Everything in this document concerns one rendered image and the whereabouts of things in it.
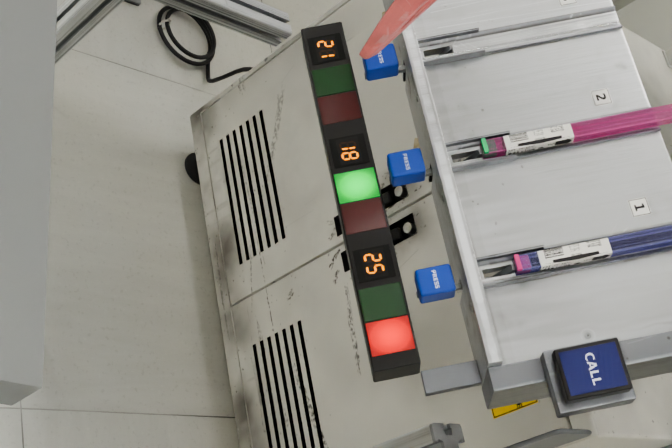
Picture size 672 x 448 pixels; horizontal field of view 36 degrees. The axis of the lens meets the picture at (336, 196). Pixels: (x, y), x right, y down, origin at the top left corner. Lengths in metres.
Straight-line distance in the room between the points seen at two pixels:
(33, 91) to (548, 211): 0.43
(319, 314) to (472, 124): 0.56
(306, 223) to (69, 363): 0.38
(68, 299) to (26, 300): 0.79
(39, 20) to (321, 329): 0.71
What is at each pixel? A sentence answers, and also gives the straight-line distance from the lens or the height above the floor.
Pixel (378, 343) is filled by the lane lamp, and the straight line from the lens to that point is 0.85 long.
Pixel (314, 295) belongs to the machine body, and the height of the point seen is 0.26.
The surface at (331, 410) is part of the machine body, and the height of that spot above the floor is 0.25.
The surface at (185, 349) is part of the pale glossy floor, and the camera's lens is 1.59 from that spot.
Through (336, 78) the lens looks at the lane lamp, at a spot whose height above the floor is 0.66.
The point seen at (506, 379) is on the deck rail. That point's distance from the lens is 0.83.
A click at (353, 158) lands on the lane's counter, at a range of 0.92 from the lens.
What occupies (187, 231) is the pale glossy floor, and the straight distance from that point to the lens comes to 1.69.
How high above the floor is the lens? 1.17
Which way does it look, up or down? 36 degrees down
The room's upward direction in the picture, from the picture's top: 59 degrees clockwise
